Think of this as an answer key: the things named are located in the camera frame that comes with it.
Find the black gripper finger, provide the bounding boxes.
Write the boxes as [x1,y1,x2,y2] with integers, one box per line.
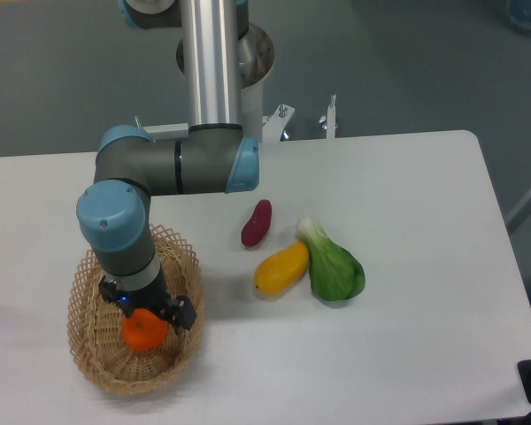
[98,280,133,318]
[164,296,197,336]

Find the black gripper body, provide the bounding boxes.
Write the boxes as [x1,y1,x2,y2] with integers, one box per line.
[100,259,178,321]

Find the orange fruit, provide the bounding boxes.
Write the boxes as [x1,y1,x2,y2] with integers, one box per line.
[121,309,167,352]

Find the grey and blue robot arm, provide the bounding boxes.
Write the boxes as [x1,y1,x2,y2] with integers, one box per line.
[76,1,260,333]

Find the woven wicker basket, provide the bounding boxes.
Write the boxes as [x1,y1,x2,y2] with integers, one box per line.
[67,225,204,395]

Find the yellow mango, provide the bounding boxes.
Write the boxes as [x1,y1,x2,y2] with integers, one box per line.
[253,242,309,296]

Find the purple sweet potato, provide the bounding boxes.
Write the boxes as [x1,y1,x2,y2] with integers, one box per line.
[241,199,273,248]

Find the green bok choy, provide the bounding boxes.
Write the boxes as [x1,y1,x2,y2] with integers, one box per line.
[296,216,366,302]

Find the white table clamp bracket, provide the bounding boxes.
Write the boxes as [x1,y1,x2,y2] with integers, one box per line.
[319,94,338,139]

